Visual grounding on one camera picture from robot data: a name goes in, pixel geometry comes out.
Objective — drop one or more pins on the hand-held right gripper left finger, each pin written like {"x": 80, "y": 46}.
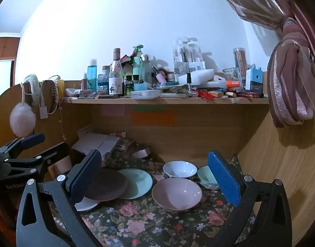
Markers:
{"x": 84, "y": 177}

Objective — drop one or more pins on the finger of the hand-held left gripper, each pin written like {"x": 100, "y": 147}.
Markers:
{"x": 52, "y": 153}
{"x": 32, "y": 139}

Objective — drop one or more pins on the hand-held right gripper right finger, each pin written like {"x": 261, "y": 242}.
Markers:
{"x": 224, "y": 178}

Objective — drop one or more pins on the light green bowl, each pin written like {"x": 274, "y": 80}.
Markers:
{"x": 205, "y": 176}

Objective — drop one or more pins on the brown plate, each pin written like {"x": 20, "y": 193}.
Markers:
{"x": 106, "y": 185}

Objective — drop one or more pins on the white plate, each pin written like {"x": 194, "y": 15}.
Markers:
{"x": 86, "y": 205}

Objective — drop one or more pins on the white bowl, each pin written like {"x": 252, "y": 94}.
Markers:
{"x": 179, "y": 168}

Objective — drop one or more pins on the pink bowl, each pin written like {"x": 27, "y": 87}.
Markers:
{"x": 175, "y": 193}

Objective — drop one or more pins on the light green plate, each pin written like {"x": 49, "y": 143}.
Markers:
{"x": 139, "y": 182}

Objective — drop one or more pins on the white hanging tag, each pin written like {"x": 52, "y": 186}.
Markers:
{"x": 43, "y": 112}

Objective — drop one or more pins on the pile of papers and boxes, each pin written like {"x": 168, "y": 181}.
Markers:
{"x": 95, "y": 141}

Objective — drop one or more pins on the wooden desk hutch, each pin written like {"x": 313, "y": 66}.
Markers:
{"x": 198, "y": 139}

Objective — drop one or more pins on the pile of printed packets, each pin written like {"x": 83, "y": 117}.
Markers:
{"x": 126, "y": 145}

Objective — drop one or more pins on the white fluffy headband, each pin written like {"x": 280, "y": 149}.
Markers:
{"x": 33, "y": 85}

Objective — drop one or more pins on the yellow hair band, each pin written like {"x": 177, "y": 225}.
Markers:
{"x": 60, "y": 87}

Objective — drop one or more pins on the white rounded gadget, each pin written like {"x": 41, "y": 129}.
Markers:
{"x": 73, "y": 92}

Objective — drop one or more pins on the pink sticky note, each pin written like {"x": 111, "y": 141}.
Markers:
{"x": 113, "y": 111}

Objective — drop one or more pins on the dark floral tablecloth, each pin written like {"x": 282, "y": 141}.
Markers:
{"x": 152, "y": 223}

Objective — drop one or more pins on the blue liquid bottle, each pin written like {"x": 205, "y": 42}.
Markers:
{"x": 92, "y": 74}

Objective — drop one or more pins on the red pens bundle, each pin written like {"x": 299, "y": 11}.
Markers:
{"x": 250, "y": 94}

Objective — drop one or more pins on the glass jar with blue contents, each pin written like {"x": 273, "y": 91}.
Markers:
{"x": 104, "y": 81}

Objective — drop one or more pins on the orange sticky note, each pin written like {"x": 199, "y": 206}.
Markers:
{"x": 153, "y": 118}

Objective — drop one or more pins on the green sticky note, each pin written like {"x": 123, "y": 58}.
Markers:
{"x": 148, "y": 108}

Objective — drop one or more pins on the white tube with orange cap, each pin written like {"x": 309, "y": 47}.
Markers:
{"x": 232, "y": 84}

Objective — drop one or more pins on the clear labelled glass bottle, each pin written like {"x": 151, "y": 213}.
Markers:
{"x": 115, "y": 82}

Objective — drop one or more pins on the dark green small bottle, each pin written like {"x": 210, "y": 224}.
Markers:
{"x": 128, "y": 87}

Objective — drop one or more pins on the small bottle with black cap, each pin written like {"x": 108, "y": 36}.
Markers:
{"x": 190, "y": 82}

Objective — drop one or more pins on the clear plastic box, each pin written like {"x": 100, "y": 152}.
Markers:
{"x": 144, "y": 94}

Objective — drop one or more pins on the empty glass jar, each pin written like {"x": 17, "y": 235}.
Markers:
{"x": 230, "y": 76}

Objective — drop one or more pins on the blue pencil sharpener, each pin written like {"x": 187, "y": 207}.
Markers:
{"x": 254, "y": 79}

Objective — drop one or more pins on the white rectangular box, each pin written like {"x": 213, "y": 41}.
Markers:
{"x": 198, "y": 77}

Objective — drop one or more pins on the small blue box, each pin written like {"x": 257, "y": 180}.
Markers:
{"x": 141, "y": 87}

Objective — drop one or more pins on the striped pink curtain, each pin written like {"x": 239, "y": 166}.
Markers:
{"x": 288, "y": 87}

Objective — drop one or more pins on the small model house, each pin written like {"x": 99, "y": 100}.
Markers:
{"x": 126, "y": 67}

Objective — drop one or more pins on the clear jar of pencils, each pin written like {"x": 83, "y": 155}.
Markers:
{"x": 239, "y": 61}

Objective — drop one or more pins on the pink nail polish bottle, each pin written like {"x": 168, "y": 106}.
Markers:
{"x": 160, "y": 77}

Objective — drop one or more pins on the green pump bottle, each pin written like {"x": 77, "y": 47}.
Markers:
{"x": 137, "y": 61}

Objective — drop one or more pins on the clear bottle with silver cap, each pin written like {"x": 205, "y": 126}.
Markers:
{"x": 146, "y": 68}

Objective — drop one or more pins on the white toothbrush package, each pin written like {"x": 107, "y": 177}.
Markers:
{"x": 188, "y": 54}

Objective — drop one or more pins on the wooden door frame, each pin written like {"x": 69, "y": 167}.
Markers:
{"x": 5, "y": 46}

